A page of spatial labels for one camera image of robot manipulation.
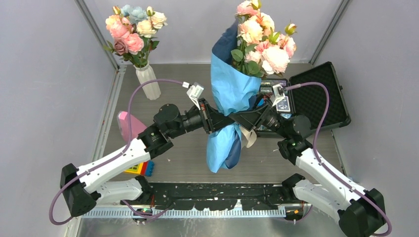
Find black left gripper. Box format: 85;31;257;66
168;98;234;139

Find purple cable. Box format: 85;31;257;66
48;79;191;226
286;81;393;237

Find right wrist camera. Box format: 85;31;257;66
270;83;287;107

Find white ribbed vase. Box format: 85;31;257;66
133;61;162;101

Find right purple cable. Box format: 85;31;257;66
286;81;393;237

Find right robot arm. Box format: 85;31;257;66
229;105;392;237

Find black poker chip case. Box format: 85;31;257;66
258;62;351;135

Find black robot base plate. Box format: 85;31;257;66
128;183;303;211

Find blue paper bouquet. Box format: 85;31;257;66
207;0;296;173

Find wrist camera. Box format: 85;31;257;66
270;83;287;107
186;82;204;110

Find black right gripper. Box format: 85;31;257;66
228;93;290;139

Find blue studded toy brick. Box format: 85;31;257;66
140;160;155;177

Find playing card deck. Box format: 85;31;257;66
276;96;291;113

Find cream satin ribbon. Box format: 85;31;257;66
239;126;257;148

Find yellow grid toy block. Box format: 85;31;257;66
124;163;143;175

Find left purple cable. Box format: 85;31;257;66
48;79;191;226

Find pink flowers in vase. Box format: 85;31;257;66
103;5;168;68

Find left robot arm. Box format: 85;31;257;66
60;99;234;217

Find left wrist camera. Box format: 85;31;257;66
186;82;204;110

